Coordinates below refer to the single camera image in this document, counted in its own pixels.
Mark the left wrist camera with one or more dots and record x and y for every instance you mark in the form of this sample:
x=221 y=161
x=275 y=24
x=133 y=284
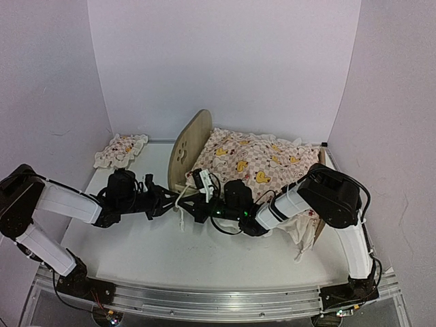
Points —
x=148 y=183

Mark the duck print bed cushion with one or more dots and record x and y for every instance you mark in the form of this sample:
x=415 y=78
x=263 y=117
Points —
x=263 y=163

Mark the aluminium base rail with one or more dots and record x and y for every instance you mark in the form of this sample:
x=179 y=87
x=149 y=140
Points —
x=227 y=306

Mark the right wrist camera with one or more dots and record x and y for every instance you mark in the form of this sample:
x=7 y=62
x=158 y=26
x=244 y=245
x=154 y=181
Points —
x=204 y=184

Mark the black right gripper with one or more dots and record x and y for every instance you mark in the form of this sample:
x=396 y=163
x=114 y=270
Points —
x=199 y=210

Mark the wooden pet bed frame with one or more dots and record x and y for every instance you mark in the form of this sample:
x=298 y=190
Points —
x=184 y=154

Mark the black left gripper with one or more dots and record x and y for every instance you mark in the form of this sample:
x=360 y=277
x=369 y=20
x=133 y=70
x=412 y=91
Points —
x=159 y=200

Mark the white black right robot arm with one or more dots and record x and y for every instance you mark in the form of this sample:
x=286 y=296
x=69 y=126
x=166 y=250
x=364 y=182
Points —
x=332 y=195

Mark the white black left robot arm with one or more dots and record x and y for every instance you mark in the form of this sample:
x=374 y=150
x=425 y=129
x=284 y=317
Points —
x=27 y=196

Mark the small duck print pillow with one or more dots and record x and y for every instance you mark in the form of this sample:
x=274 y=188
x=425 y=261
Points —
x=120 y=151

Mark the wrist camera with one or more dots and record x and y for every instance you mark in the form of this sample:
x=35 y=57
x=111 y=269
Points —
x=204 y=184
x=148 y=183

